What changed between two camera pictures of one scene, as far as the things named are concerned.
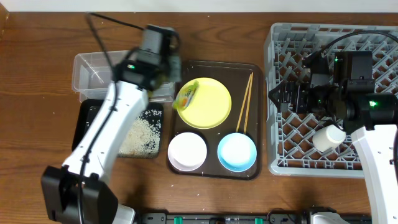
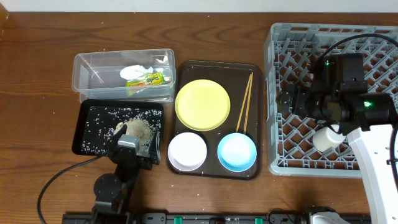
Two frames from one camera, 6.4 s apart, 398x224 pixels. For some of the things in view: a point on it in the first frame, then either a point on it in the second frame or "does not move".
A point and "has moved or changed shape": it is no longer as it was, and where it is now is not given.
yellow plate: x=209 y=106 does not move
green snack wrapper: x=185 y=96 has moved or changed shape
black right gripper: x=300 y=89 does not move
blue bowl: x=237 y=152 does not move
